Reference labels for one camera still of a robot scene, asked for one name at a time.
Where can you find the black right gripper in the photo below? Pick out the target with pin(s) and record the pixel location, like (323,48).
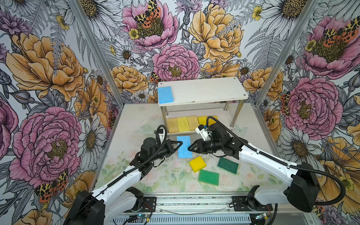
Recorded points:
(202,145)

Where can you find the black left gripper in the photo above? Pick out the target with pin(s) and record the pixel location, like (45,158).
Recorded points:
(168,146)

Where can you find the light blue sponge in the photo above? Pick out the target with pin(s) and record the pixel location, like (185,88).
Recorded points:
(183,151)

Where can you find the bright yellow sponge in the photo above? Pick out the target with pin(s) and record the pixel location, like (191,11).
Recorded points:
(197,164)

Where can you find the tan beige sponge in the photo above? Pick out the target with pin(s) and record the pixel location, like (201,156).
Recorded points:
(173,126)

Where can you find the pale yellow porous sponge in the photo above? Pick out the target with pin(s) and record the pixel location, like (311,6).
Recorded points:
(183,124)

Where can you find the yellow sponge green underside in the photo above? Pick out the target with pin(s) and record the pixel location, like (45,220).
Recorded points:
(202,120)

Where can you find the dark green sponge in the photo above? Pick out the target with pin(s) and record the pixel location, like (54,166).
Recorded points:
(228,165)

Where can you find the small blue sponge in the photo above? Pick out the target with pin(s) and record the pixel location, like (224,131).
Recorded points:
(165,95)

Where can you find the white two-tier shelf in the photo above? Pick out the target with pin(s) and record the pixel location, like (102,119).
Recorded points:
(223,97)

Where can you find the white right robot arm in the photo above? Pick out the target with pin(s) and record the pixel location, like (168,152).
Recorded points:
(299,187)

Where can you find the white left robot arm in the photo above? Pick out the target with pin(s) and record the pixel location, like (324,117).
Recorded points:
(119,195)

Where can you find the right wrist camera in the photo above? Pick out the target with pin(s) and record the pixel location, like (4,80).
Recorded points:
(203,132)

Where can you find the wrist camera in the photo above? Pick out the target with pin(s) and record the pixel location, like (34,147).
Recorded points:
(203,132)
(160,136)

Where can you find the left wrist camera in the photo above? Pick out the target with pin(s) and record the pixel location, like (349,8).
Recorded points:
(160,136)

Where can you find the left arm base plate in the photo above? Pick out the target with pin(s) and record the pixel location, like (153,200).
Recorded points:
(148,204)

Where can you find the aluminium front rail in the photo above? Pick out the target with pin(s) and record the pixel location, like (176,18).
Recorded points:
(196,203)

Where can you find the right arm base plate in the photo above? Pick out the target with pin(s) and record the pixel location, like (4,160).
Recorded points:
(245,204)

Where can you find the white vented cable duct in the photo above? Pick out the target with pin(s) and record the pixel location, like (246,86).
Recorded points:
(172,219)

